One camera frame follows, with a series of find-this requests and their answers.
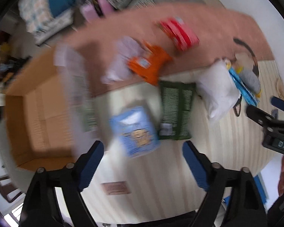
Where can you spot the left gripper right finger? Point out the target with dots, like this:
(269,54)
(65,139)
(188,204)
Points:
(245,207)

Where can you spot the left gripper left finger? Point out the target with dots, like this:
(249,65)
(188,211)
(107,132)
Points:
(40,207)

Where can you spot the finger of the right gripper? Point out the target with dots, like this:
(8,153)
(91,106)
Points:
(277,102)
(257,115)

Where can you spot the blue long snack bag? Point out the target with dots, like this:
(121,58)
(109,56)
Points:
(247,95)

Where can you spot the white pillow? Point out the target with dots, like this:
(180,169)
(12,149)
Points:
(217,89)

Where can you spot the green striped pack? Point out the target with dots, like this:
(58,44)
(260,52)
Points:
(177,99)

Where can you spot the blue bear tissue pack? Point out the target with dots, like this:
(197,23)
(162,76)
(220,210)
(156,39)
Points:
(136,132)

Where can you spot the red snack pack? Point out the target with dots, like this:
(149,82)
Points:
(179,32)

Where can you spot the orange snack bag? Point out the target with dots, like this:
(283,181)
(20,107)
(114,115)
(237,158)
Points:
(148,65)

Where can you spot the lavender cloth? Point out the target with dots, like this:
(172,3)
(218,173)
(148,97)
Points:
(127,48)

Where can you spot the grey plush toy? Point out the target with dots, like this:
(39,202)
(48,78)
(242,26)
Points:
(250,80)

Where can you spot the brown cardboard box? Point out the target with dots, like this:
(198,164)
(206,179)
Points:
(49,111)

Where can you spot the pink cat rug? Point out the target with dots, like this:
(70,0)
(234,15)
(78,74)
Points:
(233,141)

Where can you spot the plaid and blue bedding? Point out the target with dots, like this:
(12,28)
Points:
(45,18)

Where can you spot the pink suitcase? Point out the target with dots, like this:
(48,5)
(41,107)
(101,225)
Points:
(94,9)

